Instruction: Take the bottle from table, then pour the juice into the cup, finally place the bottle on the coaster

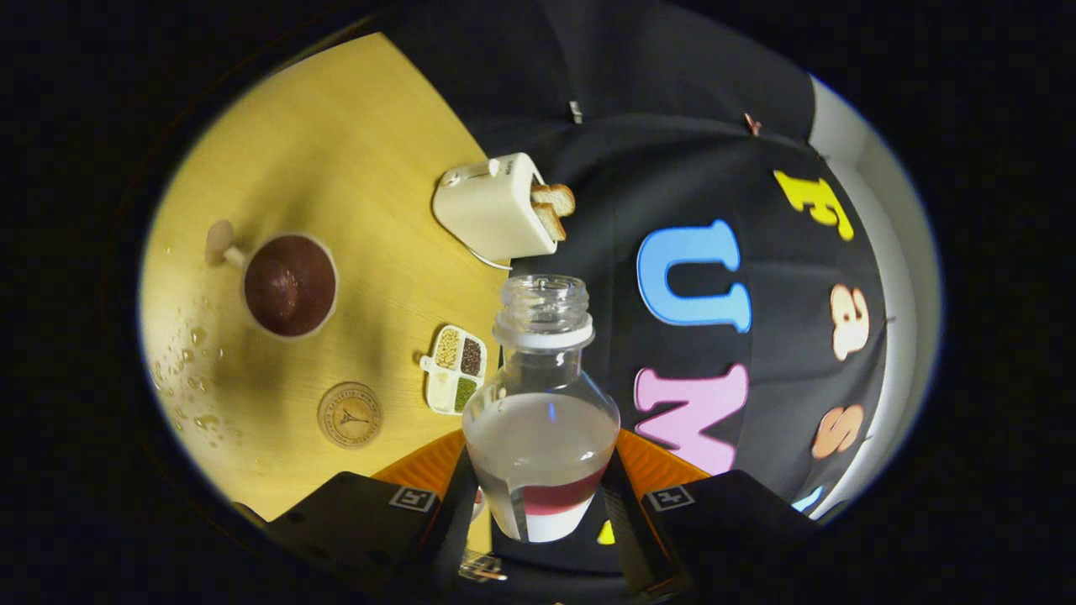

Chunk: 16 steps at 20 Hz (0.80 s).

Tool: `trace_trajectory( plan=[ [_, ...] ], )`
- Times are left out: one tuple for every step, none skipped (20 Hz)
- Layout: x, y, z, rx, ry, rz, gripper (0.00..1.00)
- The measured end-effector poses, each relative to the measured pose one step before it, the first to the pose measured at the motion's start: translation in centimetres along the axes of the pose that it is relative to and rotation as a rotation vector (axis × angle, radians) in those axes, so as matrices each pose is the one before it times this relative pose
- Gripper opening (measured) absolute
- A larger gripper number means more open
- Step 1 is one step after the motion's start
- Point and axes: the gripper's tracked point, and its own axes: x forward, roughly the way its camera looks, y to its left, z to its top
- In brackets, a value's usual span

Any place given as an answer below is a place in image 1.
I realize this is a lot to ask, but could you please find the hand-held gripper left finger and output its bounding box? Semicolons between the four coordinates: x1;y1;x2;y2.
265;431;482;602

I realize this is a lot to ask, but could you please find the cream toaster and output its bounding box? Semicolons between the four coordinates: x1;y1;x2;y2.
432;152;560;261

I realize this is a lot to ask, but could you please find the white divided grain dish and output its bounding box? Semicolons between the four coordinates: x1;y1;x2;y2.
419;324;488;416

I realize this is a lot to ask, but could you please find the beige cup wooden handle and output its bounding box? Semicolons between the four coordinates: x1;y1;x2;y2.
205;220;339;339

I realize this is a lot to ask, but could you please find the clear juice bottle red label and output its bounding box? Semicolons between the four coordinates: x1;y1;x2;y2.
462;275;621;545

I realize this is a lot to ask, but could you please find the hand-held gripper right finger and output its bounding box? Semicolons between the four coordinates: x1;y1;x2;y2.
605;429;816;602

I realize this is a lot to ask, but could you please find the black backdrop cloth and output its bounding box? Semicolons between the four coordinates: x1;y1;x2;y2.
382;0;892;581

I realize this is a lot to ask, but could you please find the round cork coaster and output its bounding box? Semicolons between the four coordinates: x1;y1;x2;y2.
318;381;384;450

